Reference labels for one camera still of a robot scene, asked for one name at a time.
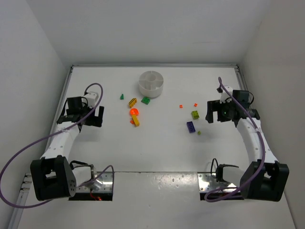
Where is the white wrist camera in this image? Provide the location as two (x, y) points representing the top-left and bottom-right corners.
(216, 85), (233, 104)
(84, 92), (99, 107)

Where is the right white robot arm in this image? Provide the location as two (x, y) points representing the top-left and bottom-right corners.
(205, 87), (289, 202)

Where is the yellow black striped lego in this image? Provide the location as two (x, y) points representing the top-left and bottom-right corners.
(128, 98), (137, 108)

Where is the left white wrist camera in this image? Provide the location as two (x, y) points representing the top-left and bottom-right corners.
(84, 92), (99, 107)

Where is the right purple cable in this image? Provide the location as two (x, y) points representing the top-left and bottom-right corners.
(204, 76), (266, 203)

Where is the lime green lego brick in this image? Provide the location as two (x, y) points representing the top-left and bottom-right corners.
(191, 111), (200, 120)

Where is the yellow long lego brick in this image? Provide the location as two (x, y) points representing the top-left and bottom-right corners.
(132, 115), (140, 127)

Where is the dark blue lego brick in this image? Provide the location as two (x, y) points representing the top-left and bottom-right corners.
(186, 121), (196, 133)

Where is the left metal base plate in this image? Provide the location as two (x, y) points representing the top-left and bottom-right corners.
(76, 172), (113, 193)

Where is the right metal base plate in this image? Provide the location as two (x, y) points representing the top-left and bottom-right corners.
(197, 173), (236, 193)

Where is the aluminium frame rail back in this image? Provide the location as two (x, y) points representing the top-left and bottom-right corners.
(71, 63), (238, 68)

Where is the metal base plate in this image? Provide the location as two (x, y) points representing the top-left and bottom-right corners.
(197, 173), (236, 193)
(76, 172), (113, 193)

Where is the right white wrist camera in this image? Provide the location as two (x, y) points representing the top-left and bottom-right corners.
(216, 85), (233, 104)

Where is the orange round lego piece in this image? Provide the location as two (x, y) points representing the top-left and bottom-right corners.
(130, 108), (139, 116)

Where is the white round divided container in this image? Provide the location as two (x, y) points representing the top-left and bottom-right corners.
(138, 71), (164, 98)

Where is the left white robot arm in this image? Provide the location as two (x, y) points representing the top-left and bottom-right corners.
(30, 92), (104, 201)

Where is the green flat lego plate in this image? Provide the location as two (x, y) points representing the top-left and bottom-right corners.
(141, 97), (151, 105)

